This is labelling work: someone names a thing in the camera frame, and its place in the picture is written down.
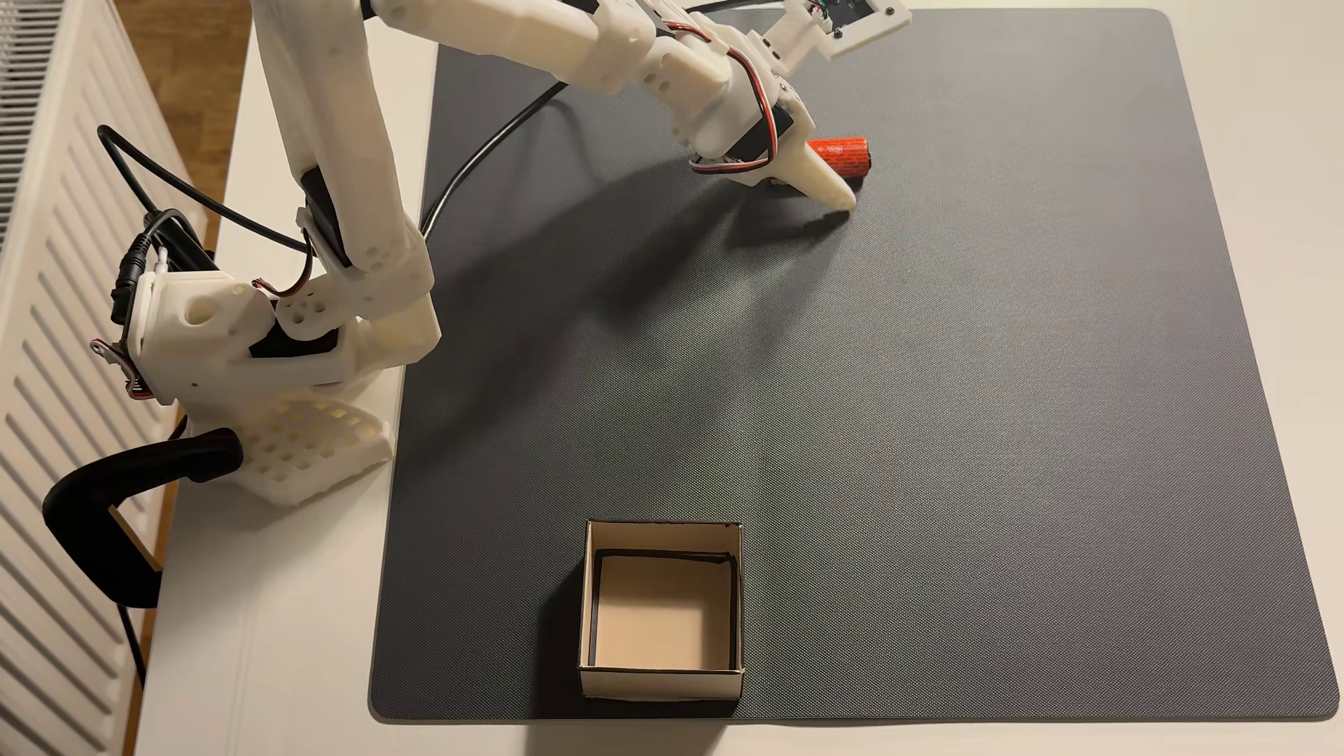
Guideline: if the red cylindrical object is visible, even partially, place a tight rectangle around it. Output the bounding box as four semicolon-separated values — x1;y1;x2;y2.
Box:
806;136;872;180

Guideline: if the small open cardboard box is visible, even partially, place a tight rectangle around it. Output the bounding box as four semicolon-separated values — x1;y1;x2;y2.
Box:
578;519;747;703

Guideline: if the dark grey textured mat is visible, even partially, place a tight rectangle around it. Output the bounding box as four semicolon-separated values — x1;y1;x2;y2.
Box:
367;8;1340;724

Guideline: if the white radiator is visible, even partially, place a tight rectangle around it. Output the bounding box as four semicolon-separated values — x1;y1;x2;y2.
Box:
0;0;211;756

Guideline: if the black table clamp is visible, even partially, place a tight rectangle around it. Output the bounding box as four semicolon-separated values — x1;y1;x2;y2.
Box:
42;428;245;610

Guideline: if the red white black servo wire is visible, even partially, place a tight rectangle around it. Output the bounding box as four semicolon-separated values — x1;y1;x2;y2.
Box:
656;19;785;176

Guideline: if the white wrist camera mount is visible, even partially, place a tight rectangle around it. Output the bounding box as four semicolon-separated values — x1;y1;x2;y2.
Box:
750;0;913;75

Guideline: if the thin black cable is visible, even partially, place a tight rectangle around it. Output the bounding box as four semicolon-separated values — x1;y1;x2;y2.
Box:
115;603;148;689

